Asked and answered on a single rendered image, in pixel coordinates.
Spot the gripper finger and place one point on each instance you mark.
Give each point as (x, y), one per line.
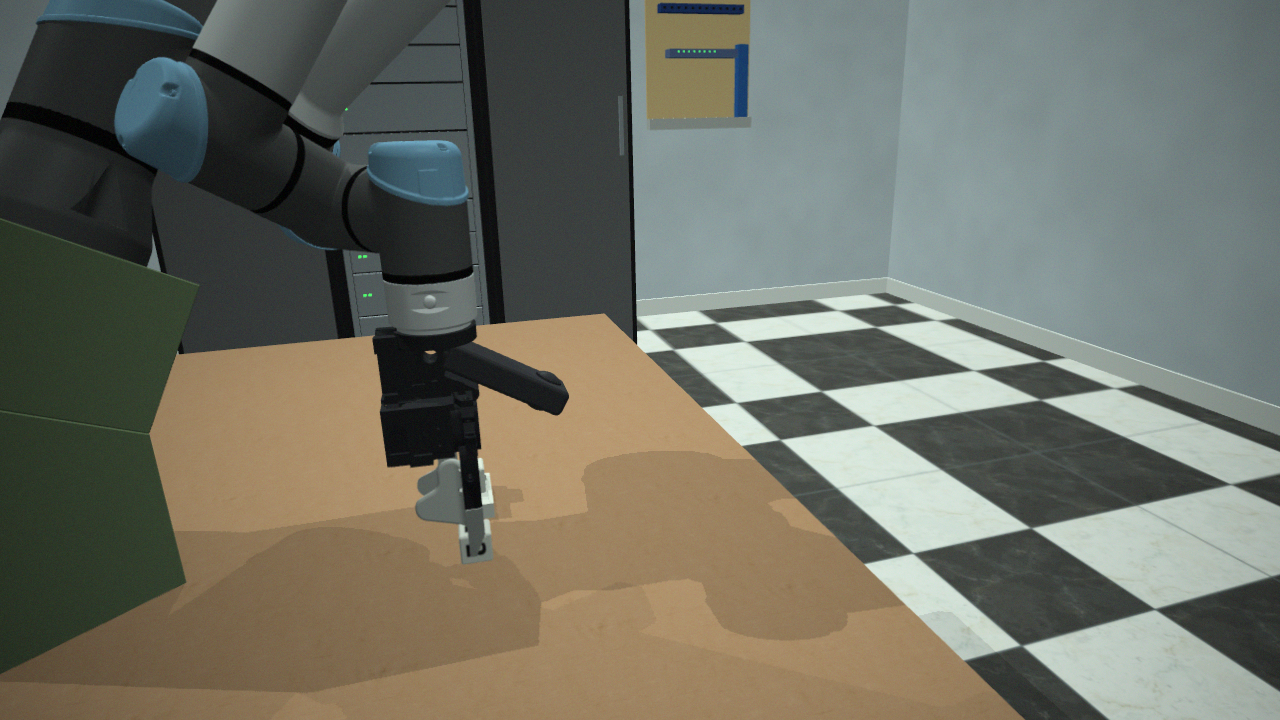
(447, 503)
(428, 482)

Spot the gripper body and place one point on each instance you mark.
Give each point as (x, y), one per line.
(421, 419)

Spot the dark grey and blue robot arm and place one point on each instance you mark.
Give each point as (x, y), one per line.
(232, 122)

